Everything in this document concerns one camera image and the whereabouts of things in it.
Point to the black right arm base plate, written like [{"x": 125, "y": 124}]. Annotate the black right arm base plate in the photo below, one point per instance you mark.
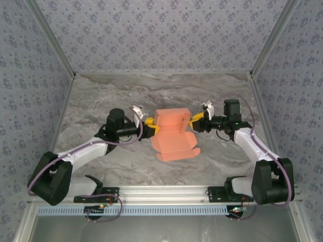
[{"x": 215, "y": 194}]

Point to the aluminium frame leg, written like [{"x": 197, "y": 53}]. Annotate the aluminium frame leg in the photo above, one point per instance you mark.
[
  {"x": 299, "y": 221},
  {"x": 25, "y": 221}
]

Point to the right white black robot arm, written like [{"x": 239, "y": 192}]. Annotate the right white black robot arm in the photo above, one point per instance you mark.
[{"x": 252, "y": 146}]

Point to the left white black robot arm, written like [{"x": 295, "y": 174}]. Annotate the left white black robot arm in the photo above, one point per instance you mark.
[{"x": 83, "y": 151}]

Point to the aluminium frame post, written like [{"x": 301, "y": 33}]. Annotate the aluminium frame post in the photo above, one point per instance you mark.
[
  {"x": 272, "y": 37},
  {"x": 54, "y": 37}
]

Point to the grey metal panel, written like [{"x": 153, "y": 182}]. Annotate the grey metal panel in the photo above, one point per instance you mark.
[{"x": 161, "y": 229}]

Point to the small black electronics board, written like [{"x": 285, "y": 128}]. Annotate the small black electronics board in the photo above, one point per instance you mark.
[
  {"x": 237, "y": 211},
  {"x": 94, "y": 209}
]

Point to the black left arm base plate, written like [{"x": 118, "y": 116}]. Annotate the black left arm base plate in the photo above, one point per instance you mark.
[{"x": 111, "y": 192}]

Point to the long aluminium base rail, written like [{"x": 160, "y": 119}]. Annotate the long aluminium base rail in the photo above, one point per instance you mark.
[{"x": 161, "y": 192}]

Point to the orange paper box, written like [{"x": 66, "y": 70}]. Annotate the orange paper box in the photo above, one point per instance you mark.
[{"x": 171, "y": 141}]

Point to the aluminium table side rail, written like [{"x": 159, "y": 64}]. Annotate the aluminium table side rail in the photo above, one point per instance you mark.
[
  {"x": 265, "y": 121},
  {"x": 61, "y": 118}
]

